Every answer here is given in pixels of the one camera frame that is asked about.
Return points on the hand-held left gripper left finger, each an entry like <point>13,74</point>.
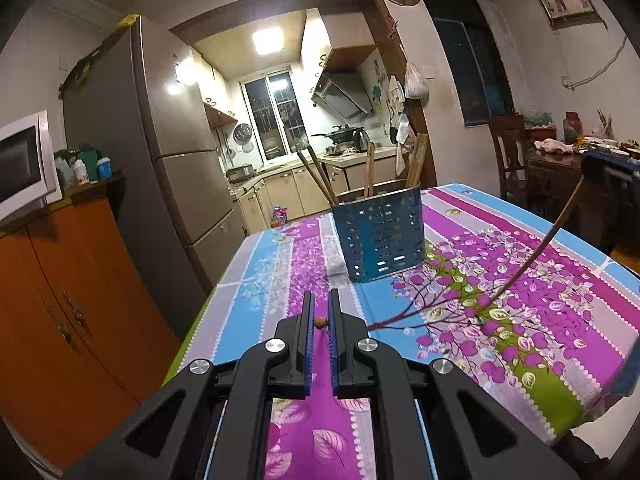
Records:
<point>305,350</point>

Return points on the white microwave oven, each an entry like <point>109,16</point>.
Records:
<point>22,165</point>

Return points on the black wok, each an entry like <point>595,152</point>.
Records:
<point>340,135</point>

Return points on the pink cloth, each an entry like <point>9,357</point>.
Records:
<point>552,146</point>

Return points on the orange wooden cabinet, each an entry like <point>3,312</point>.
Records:
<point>75,310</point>

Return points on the floral purple blue tablecloth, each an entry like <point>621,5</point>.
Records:
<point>475,260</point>

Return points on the blue perforated utensil holder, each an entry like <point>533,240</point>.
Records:
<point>380,235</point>

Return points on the hanging metal strainer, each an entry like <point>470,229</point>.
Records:
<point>243,137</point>

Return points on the kitchen window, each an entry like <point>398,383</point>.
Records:
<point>272,115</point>

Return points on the white plastic bag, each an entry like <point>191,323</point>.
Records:
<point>416,85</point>

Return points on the ceiling light panel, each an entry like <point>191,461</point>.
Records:
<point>267,41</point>

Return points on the metal pot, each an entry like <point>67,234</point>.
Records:
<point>240,173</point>

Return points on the dark curtained window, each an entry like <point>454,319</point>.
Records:
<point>470,70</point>

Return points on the red jar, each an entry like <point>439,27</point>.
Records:
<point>571,127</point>

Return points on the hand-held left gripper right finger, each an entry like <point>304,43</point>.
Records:
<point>335,355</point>

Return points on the dark wooden side table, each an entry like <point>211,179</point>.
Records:
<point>555,170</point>

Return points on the silver refrigerator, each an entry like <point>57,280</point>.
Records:
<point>150,135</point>

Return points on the wooden chair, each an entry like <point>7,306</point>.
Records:
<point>507,155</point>

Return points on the metal kettle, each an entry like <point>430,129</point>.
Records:
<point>361,140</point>

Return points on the kitchen counter cabinets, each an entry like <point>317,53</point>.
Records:
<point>285,195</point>

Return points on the metal range hood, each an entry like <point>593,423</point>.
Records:
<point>340,95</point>

